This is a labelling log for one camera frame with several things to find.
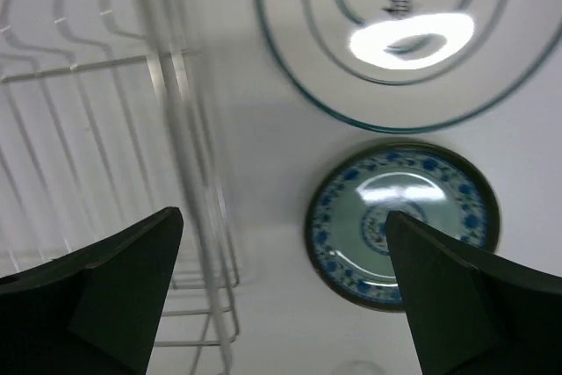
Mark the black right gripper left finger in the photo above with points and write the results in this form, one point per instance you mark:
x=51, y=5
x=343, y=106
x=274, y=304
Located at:
x=95, y=310

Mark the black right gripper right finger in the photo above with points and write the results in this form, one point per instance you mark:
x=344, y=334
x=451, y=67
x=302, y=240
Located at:
x=470, y=311

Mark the blue floral green plate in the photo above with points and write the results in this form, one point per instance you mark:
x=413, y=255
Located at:
x=344, y=231

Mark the white plate with grey rim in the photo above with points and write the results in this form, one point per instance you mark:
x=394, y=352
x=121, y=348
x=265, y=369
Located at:
x=409, y=66

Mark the metal wire dish rack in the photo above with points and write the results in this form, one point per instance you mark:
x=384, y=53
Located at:
x=103, y=122

